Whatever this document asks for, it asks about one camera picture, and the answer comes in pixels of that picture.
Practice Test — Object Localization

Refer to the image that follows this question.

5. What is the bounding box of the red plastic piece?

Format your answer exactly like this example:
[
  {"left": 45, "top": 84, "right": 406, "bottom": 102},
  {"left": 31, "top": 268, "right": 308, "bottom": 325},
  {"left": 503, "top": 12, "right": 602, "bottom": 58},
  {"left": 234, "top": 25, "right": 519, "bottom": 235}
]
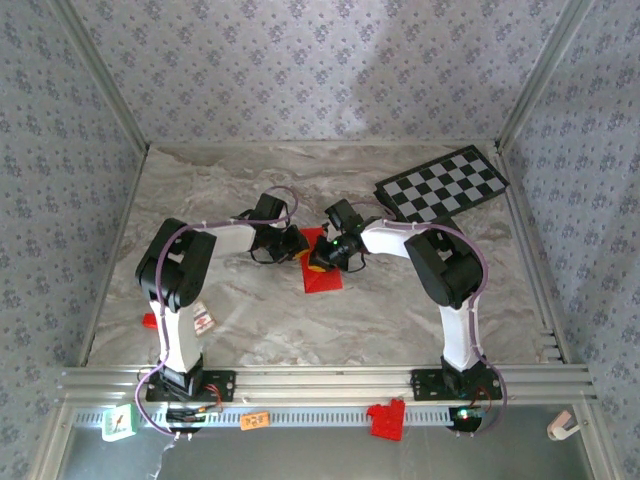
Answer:
[{"left": 298, "top": 226, "right": 346, "bottom": 296}]

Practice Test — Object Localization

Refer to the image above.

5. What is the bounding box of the grey metal sheet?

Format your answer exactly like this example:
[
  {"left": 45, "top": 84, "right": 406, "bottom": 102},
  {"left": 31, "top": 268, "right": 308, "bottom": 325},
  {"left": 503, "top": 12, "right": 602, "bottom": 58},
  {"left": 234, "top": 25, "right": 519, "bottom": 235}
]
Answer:
[{"left": 64, "top": 404, "right": 596, "bottom": 480}]

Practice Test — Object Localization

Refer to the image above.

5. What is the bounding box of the small printed card packet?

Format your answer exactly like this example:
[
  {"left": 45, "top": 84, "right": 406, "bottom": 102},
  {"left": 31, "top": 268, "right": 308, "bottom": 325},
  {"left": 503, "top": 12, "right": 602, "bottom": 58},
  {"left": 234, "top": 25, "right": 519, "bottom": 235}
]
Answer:
[{"left": 192, "top": 301, "right": 218, "bottom": 337}]

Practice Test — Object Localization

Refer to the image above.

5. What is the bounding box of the black grey chessboard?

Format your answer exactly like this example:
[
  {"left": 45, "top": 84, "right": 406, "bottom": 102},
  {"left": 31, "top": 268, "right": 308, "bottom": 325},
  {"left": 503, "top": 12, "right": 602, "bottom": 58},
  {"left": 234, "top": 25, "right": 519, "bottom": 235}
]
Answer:
[{"left": 374, "top": 144, "right": 511, "bottom": 225}]

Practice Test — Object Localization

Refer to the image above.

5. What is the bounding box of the orange paper tag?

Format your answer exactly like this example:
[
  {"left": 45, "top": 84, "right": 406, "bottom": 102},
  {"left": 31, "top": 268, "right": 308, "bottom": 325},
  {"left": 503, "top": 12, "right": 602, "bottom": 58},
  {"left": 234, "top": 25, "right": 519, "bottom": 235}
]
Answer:
[{"left": 239, "top": 411, "right": 271, "bottom": 432}]

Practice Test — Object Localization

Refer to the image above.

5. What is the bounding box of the red toy brick block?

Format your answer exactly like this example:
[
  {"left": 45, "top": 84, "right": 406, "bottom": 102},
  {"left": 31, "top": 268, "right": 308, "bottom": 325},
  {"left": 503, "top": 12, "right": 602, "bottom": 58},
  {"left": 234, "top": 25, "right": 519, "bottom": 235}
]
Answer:
[{"left": 366, "top": 397, "right": 406, "bottom": 442}]

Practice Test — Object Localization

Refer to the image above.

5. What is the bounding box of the green white card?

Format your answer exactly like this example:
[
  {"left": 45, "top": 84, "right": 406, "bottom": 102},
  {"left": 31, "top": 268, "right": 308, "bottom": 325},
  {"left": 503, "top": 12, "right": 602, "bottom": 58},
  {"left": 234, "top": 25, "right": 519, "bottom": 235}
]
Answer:
[{"left": 101, "top": 403, "right": 139, "bottom": 443}]

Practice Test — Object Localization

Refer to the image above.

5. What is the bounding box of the white plastic hook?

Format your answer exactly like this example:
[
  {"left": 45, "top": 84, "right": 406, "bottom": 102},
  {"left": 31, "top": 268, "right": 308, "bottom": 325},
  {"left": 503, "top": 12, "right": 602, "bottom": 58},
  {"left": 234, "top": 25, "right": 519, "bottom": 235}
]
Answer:
[{"left": 546, "top": 409, "right": 582, "bottom": 442}]

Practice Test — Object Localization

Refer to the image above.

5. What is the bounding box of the long aluminium mounting rail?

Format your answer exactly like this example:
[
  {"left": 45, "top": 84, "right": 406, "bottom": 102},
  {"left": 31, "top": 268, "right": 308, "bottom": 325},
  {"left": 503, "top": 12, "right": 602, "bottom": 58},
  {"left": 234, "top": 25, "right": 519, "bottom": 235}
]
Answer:
[{"left": 57, "top": 363, "right": 599, "bottom": 406}]

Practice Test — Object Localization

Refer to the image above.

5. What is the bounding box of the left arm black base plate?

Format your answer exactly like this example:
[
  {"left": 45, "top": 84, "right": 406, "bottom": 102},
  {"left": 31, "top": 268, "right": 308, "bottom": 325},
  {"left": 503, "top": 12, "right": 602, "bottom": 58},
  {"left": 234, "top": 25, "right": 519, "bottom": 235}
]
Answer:
[{"left": 144, "top": 369, "right": 237, "bottom": 404}]

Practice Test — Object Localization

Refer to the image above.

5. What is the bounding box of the grey slotted cable duct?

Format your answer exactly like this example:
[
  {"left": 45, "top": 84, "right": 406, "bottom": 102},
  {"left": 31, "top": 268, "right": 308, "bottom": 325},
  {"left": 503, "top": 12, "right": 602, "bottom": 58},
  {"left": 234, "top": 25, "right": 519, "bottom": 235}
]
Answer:
[{"left": 72, "top": 405, "right": 496, "bottom": 429}]

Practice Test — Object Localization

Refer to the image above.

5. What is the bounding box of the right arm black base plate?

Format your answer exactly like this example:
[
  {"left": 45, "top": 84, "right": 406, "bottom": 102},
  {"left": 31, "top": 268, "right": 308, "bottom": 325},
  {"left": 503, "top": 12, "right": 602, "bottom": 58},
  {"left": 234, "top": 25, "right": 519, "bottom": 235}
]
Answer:
[{"left": 410, "top": 368, "right": 503, "bottom": 402}]

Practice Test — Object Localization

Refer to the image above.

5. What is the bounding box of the aluminium table side rail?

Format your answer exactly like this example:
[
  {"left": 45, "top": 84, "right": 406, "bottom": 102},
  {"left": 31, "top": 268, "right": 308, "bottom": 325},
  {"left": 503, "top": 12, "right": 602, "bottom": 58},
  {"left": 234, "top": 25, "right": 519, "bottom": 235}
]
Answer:
[
  {"left": 499, "top": 144, "right": 572, "bottom": 365},
  {"left": 77, "top": 144, "right": 150, "bottom": 367}
]

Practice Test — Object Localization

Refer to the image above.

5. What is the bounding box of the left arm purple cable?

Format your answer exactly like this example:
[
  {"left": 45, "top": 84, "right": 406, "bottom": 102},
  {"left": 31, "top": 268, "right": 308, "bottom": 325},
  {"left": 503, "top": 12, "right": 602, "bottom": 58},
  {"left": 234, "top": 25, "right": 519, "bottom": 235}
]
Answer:
[{"left": 134, "top": 185, "right": 300, "bottom": 441}]

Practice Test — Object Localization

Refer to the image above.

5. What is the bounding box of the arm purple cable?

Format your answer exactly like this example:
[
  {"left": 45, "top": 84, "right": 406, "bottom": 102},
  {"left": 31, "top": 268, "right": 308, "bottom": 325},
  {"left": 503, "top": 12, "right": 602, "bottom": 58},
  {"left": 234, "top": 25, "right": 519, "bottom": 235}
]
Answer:
[
  {"left": 134, "top": 185, "right": 300, "bottom": 441},
  {"left": 349, "top": 199, "right": 510, "bottom": 439}
]

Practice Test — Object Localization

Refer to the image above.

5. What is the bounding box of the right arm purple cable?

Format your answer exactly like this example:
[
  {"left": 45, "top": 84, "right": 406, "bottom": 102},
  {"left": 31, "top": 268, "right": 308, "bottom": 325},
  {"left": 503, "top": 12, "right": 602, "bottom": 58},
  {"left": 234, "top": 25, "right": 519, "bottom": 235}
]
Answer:
[{"left": 349, "top": 199, "right": 510, "bottom": 439}]

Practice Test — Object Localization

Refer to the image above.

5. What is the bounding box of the aluminium frame post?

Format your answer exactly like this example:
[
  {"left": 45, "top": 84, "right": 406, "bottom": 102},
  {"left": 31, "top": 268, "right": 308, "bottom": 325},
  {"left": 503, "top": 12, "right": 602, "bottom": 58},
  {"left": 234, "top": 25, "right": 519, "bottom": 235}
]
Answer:
[
  {"left": 494, "top": 0, "right": 599, "bottom": 151},
  {"left": 49, "top": 0, "right": 151, "bottom": 151}
]

